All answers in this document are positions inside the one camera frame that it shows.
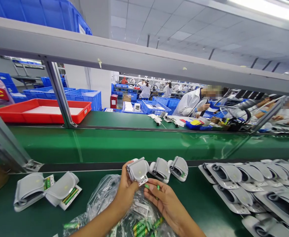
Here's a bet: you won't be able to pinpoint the stack of blue crates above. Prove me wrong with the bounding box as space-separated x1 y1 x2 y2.
23 87 102 112

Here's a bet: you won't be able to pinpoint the red plastic tray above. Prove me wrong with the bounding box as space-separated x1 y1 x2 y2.
0 98 93 125

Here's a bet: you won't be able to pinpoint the large blue plastic crate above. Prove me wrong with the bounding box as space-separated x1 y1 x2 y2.
0 0 93 36

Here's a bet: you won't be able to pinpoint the green conveyor belt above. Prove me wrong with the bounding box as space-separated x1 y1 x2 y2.
8 124 289 164

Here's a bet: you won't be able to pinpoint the clear plastic bag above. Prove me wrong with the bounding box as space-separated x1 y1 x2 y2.
62 174 176 237

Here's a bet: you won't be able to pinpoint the small blue parts tray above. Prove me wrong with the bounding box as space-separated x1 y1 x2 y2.
185 120 213 131

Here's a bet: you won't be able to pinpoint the pile of grey cuff devices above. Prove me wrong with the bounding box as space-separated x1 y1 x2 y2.
198 159 289 237

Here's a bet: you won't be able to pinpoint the grey wrist cuff monitor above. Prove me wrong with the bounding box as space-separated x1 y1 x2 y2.
45 171 83 211
149 157 171 184
126 157 150 187
13 172 55 213
168 156 189 182

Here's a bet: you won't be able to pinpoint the person's right hand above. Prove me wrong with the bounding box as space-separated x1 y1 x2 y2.
143 178 193 230

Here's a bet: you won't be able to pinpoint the heap of green batteries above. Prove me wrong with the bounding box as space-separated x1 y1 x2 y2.
131 217 165 237

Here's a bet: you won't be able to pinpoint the grey metal workstation frame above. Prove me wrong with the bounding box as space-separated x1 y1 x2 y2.
0 14 289 174

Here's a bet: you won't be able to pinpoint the person's left hand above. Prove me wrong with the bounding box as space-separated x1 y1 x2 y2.
116 160 148 201

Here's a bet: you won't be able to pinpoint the blue crates with white parts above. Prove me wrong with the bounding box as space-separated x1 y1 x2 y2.
121 95 184 115

